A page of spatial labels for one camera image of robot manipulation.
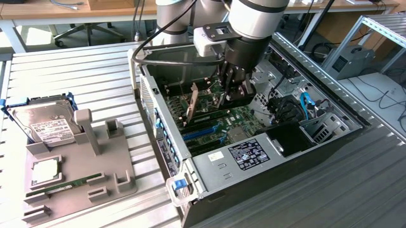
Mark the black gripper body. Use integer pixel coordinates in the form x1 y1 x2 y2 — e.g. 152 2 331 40
223 35 273 72

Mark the black graphics card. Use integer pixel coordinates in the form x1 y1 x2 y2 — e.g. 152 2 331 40
184 82 258 125

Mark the silver perforated drive cage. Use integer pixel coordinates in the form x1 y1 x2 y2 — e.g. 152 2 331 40
250 39 305 119

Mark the thin socket locking lever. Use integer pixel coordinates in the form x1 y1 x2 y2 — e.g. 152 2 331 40
178 77 188 98

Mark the green motherboard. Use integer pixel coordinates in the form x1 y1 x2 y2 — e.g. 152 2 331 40
164 78 270 157

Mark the installed black RAM stick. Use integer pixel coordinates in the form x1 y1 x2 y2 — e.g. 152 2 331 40
190 111 230 124

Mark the open grey PC case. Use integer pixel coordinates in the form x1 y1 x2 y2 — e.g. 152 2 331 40
127 28 373 228

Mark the grey chipset heatsink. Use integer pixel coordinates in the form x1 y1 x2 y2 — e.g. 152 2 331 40
229 128 250 141

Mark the blue expansion slot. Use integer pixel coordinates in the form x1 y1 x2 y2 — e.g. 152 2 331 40
182 127 214 141

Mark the long wooden desk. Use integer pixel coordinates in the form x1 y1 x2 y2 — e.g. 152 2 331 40
283 0 401 46

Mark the grey control box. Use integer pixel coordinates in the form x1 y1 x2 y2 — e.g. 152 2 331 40
330 45 377 80

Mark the silver disk bay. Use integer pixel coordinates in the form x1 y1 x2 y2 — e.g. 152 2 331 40
299 113 350 144

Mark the grey power supply unit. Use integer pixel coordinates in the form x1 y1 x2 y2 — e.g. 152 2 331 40
191 133 283 192

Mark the white side table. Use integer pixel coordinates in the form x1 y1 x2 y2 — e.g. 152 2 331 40
338 72 406 141

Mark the brown cardboard box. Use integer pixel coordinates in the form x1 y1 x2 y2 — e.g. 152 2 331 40
87 0 140 10

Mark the office chair with grey base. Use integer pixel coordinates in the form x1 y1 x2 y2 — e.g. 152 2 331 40
52 22 127 48

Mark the grey parts rack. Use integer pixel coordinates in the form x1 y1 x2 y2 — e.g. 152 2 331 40
19 108 139 224

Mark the silver hard disk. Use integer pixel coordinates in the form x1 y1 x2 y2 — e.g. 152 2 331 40
6 98 79 147

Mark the green RAM stick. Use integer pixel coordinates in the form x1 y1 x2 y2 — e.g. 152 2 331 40
26 174 104 198

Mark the silver CPU chip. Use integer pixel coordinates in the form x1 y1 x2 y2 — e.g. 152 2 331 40
31 160 62 186

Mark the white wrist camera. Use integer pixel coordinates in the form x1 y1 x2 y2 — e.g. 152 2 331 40
192 22 245 57

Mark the black power wire bundle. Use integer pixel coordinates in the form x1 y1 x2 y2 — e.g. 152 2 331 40
267 97 302 124

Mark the coiled black floor cable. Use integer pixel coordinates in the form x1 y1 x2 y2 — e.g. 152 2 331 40
310 42 333 59

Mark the blue SATA wire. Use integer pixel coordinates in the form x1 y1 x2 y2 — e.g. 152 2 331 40
299 91 317 121

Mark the dangling black cable with plug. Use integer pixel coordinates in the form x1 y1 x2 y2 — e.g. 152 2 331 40
132 0 144 40

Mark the aluminium frame shelf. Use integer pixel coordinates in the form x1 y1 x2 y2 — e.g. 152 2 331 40
319 13 406 74

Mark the thin black table cable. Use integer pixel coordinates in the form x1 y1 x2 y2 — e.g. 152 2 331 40
347 76 406 112

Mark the grey-blue network cable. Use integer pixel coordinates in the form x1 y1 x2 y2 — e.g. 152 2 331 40
51 0 86 10

